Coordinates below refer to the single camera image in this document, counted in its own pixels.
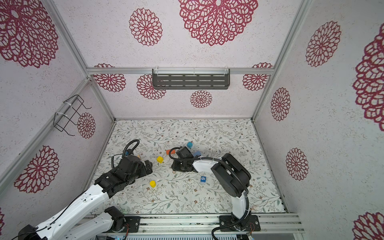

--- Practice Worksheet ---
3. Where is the light blue wooden block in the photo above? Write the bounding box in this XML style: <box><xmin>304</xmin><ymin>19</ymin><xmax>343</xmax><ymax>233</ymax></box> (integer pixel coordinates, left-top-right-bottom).
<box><xmin>193</xmin><ymin>151</ymin><xmax>202</xmax><ymax>158</ymax></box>

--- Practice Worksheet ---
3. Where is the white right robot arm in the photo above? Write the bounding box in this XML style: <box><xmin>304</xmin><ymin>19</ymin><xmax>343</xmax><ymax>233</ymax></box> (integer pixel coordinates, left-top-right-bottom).
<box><xmin>168</xmin><ymin>147</ymin><xmax>252</xmax><ymax>235</ymax></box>

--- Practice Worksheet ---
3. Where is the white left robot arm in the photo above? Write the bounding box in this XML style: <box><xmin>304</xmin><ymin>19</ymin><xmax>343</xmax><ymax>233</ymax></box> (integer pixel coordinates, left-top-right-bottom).
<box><xmin>16</xmin><ymin>155</ymin><xmax>153</xmax><ymax>240</ymax></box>

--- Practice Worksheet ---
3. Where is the yellow wooden cube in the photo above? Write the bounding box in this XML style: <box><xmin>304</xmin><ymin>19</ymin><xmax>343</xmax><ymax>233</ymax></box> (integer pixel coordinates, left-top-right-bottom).
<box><xmin>157</xmin><ymin>157</ymin><xmax>164</xmax><ymax>164</ymax></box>

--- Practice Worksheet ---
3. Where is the yellow wooden cylinder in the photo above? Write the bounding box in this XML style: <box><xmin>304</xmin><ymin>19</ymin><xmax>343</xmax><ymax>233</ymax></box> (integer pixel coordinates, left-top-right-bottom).
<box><xmin>150</xmin><ymin>181</ymin><xmax>157</xmax><ymax>188</ymax></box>

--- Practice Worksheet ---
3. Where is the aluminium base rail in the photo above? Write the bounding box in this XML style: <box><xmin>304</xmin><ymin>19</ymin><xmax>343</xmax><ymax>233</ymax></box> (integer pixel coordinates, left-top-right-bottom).
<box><xmin>77</xmin><ymin>212</ymin><xmax>306</xmax><ymax>235</ymax></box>

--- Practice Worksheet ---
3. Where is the black wire wall rack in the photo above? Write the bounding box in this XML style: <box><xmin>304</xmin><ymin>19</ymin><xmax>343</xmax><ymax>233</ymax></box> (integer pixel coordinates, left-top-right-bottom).
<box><xmin>53</xmin><ymin>95</ymin><xmax>91</xmax><ymax>137</ymax></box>

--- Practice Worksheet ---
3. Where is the dark grey wall shelf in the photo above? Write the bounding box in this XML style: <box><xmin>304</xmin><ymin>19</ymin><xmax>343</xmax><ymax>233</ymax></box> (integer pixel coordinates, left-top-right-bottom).
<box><xmin>152</xmin><ymin>69</ymin><xmax>231</xmax><ymax>90</ymax></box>

